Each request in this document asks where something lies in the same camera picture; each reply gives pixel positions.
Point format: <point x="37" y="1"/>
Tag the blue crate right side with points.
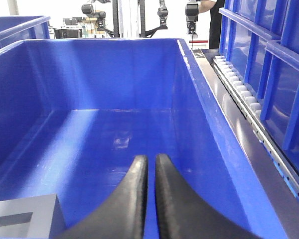
<point x="260" y="38"/>

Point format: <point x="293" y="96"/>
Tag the large empty blue bin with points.
<point x="15" y="28"/>

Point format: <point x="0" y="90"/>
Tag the gray hollow cube base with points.
<point x="38" y="217"/>

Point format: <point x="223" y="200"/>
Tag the blue target bin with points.
<point x="74" y="113"/>

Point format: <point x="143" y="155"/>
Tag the person in black apron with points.
<point x="216" y="20"/>

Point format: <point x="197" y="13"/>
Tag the white roller track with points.
<point x="251" y="110"/>

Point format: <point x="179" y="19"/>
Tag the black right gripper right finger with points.
<point x="183" y="214"/>

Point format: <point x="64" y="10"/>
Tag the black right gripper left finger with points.
<point x="122" y="215"/>

